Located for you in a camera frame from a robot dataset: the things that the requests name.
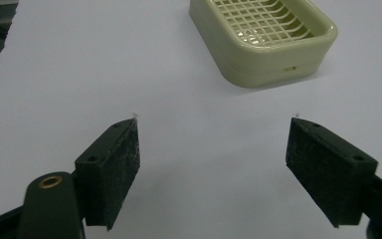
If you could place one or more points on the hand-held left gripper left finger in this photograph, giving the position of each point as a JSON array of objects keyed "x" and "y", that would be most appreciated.
[{"x": 109, "y": 176}]

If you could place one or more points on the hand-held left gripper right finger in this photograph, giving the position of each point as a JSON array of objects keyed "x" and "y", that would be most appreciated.
[{"x": 328, "y": 172}]

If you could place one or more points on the pale green soap dish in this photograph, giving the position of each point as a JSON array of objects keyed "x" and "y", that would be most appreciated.
[{"x": 245, "y": 49}]

